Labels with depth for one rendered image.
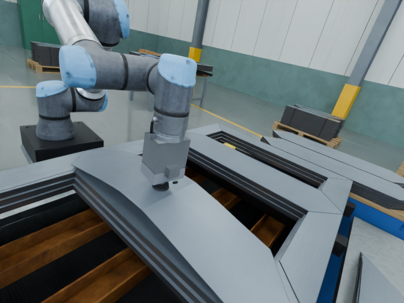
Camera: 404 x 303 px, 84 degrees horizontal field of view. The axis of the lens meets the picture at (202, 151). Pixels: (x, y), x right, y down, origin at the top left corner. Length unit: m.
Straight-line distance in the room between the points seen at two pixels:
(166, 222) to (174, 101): 0.25
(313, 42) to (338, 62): 0.91
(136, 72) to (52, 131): 0.70
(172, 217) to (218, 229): 0.11
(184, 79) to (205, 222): 0.31
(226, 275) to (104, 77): 0.44
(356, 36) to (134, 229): 7.34
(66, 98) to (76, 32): 0.56
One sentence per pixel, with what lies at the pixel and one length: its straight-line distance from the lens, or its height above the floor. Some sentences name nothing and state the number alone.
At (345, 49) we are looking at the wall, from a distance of 7.55.
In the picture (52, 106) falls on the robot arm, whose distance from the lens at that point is 1.11.
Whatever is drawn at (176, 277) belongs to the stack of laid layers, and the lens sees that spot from 0.50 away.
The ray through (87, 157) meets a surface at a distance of 0.80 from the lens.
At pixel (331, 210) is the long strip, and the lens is 0.87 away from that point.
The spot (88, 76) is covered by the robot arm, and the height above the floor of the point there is 1.17.
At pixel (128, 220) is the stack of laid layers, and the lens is 0.57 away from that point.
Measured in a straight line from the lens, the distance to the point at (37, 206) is 0.94.
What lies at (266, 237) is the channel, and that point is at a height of 0.68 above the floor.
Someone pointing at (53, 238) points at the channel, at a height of 0.68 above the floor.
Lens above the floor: 1.26
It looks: 25 degrees down
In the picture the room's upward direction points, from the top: 13 degrees clockwise
